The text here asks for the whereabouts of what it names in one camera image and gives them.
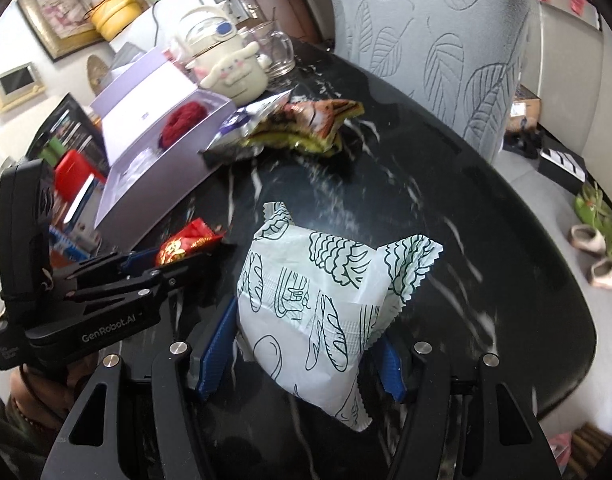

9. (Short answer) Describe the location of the red gold candy packet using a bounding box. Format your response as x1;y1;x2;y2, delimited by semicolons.
155;218;224;266

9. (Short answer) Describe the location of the white bread snack packet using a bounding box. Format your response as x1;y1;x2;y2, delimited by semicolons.
236;202;443;431

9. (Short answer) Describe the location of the silver purple snack packet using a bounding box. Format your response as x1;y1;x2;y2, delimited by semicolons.
202;89;292;160

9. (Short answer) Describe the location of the dark red fluffy scrunchie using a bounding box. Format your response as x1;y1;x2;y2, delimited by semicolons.
158;101;208;150

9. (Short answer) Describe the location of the green brown snack packet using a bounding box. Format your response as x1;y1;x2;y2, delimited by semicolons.
241;99;364;156

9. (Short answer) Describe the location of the white blue medicine box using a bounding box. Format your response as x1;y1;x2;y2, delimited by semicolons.
63;174;104;228

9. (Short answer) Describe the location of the red plastic container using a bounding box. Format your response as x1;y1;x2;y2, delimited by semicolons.
54;150;106;204

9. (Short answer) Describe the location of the lilac open gift box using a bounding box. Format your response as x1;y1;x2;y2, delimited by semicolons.
92;49;236;246

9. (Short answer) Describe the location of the black menu stand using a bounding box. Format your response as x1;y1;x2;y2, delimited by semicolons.
24;93;110;177

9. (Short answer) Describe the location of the cream cartoon kettle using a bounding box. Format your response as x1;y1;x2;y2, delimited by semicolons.
176;6;271;107

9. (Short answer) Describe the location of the white mini fridge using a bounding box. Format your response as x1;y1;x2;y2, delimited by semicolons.
110;0;217;53

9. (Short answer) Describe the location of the yellow enamel pot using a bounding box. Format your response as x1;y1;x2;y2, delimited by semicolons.
89;0;142;42

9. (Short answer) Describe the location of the gold framed picture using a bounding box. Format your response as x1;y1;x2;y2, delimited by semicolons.
15;0;103;62

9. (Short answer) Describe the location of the clear glass mug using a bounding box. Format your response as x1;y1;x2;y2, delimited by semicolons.
239;20;295;79

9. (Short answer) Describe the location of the grey leaf pattern chair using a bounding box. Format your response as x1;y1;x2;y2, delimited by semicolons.
331;0;533;162

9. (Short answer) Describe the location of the wall intercom panel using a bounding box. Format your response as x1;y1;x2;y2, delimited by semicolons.
0;63;46;114

